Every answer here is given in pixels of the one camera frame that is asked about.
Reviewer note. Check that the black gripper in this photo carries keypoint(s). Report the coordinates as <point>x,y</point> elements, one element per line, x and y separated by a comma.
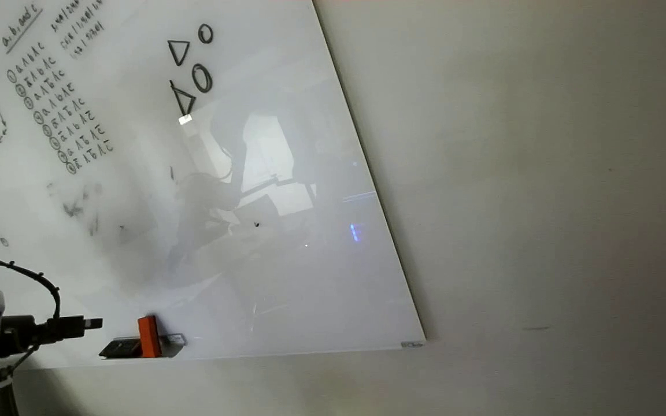
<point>15,336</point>

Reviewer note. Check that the white wall whiteboard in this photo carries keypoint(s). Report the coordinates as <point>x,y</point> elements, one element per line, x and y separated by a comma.
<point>218,231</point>

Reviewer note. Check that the orange whiteboard eraser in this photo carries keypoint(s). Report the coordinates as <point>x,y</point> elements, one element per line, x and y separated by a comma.
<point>148,338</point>

